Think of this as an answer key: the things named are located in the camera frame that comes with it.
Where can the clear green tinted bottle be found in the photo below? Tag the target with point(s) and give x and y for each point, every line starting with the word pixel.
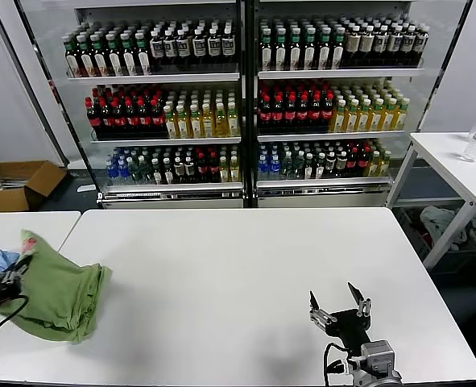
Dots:
pixel 133 173
pixel 286 167
pixel 298 167
pixel 143 173

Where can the small red cap dark bottle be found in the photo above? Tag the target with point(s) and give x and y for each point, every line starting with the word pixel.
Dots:
pixel 364 162
pixel 213 170
pixel 201 171
pixel 353 163

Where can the small pale yellow tea bottle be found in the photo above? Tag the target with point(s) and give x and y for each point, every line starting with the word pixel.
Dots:
pixel 234 170
pixel 383 164
pixel 224 171
pixel 373 165

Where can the white cap navy label bottle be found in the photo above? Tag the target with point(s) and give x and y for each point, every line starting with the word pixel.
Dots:
pixel 169 48
pixel 227 45
pixel 213 46
pixel 156 48
pixel 183 47
pixel 198 47

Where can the black framed glass door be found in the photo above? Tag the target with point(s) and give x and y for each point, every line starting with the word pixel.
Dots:
pixel 40 60
pixel 443 60

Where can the small white cap dark bottle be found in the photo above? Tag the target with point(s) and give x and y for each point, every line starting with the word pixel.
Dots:
pixel 167 172
pixel 308 167
pixel 156 173
pixel 319 166

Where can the white cap beige label bottle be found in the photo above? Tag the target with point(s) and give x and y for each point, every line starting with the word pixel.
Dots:
pixel 408 42
pixel 352 44
pixel 394 42
pixel 366 43
pixel 380 43
pixel 421 42

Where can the open cardboard box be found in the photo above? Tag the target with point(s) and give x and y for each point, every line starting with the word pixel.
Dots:
pixel 4 201

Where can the green cap dark tea bottle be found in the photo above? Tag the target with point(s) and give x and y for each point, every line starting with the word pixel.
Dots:
pixel 309 53
pixel 129 62
pixel 73 64
pixel 266 54
pixel 87 63
pixel 338 53
pixel 294 54
pixel 324 53
pixel 101 63
pixel 280 54
pixel 143 61
pixel 115 62

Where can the white side table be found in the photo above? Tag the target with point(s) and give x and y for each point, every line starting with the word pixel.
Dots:
pixel 439 153

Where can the green cap yellow drink bottle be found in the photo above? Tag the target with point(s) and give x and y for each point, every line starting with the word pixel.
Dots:
pixel 400 117
pixel 337 119
pixel 375 117
pixel 387 117
pixel 350 119
pixel 363 118

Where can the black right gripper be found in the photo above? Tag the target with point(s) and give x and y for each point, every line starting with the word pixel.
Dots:
pixel 348 328

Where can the small beige label dark bottle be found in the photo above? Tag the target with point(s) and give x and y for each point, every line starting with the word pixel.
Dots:
pixel 330 163
pixel 341 163
pixel 189 171
pixel 178 171

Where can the white beverage display cabinet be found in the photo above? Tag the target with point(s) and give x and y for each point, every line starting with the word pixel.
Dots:
pixel 322 201
pixel 161 203

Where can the white metal shelf board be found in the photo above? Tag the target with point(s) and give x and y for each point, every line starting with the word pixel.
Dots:
pixel 153 77
pixel 173 187
pixel 165 141
pixel 322 183
pixel 338 73
pixel 330 136

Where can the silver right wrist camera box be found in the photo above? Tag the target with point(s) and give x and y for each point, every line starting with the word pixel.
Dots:
pixel 376 354

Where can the red cap cola bottle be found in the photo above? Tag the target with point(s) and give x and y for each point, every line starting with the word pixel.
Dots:
pixel 132 120
pixel 118 120
pixel 290 115
pixel 302 114
pixel 93 121
pixel 265 115
pixel 145 119
pixel 278 115
pixel 326 114
pixel 106 121
pixel 157 119
pixel 314 114

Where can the white cap yellow drink bottle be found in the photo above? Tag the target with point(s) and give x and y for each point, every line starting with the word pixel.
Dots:
pixel 220 124
pixel 195 125
pixel 232 123
pixel 208 124
pixel 182 125
pixel 170 125

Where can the bundle of metal rods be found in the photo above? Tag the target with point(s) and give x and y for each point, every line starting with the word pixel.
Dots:
pixel 8 182

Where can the blue sports drink bottle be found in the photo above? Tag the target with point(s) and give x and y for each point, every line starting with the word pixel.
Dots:
pixel 122 174
pixel 111 175
pixel 262 169
pixel 274 168

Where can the crumpled white cloth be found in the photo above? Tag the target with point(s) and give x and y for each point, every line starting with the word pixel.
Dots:
pixel 439 219

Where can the small white flat object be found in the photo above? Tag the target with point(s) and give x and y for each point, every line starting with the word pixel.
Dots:
pixel 85 188

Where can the dark mesh laundry basket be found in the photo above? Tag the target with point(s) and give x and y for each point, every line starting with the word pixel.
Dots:
pixel 408 225

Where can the green polo shirt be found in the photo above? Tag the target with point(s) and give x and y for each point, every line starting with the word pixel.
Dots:
pixel 60 290

